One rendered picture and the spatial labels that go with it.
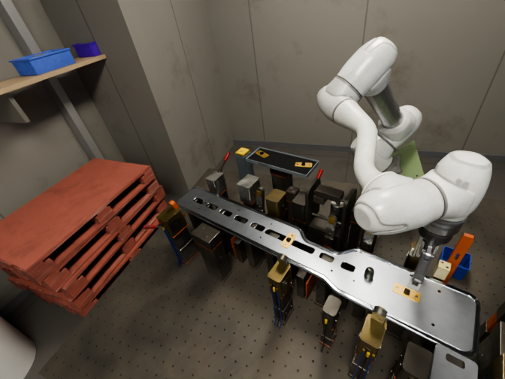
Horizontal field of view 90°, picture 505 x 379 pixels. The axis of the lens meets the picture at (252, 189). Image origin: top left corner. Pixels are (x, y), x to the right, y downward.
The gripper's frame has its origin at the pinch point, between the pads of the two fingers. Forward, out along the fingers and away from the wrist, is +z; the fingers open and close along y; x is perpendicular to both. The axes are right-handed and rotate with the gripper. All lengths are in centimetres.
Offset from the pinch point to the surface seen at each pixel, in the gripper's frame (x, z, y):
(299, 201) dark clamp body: -50, 6, -17
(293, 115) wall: -168, 64, -221
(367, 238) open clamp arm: -17.9, 10.2, -14.2
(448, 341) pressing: 13.0, 14.2, 9.7
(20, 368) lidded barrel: -192, 106, 123
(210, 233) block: -79, 11, 16
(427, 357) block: 9.4, 16.2, 16.5
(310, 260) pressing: -34.0, 14.1, 4.6
